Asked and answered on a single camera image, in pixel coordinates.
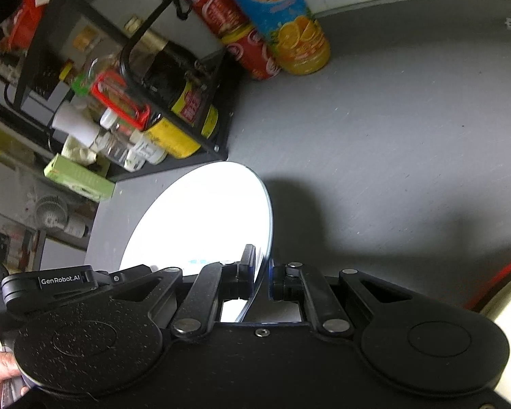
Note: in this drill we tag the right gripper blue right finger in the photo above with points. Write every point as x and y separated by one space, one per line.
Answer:
304 285

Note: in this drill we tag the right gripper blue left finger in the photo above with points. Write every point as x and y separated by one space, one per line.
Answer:
215 284

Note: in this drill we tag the white plate blue print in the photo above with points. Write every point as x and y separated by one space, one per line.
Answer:
208 215

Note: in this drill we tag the red and black bowl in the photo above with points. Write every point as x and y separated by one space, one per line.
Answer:
491 290

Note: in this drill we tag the small white fan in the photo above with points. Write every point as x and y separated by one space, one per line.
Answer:
52 213

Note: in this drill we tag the green carton box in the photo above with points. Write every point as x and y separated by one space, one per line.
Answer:
79 179

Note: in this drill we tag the white cap seasoning jar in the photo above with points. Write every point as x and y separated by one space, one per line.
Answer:
146 148

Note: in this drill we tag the white cylinder bottle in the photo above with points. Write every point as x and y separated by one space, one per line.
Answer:
73 122

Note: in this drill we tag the dark soy sauce bottle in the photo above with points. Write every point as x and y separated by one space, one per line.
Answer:
175 90

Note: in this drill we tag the black metal spice rack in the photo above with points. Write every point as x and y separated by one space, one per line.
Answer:
97 70

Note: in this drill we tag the short red drink can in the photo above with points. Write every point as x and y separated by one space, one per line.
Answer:
248 48

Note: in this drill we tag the red basket on shelf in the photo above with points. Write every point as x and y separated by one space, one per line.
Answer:
20 28

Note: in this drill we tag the tall red drink can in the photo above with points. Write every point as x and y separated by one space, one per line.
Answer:
222 17

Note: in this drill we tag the orange juice bottle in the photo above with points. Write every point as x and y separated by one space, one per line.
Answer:
292 33

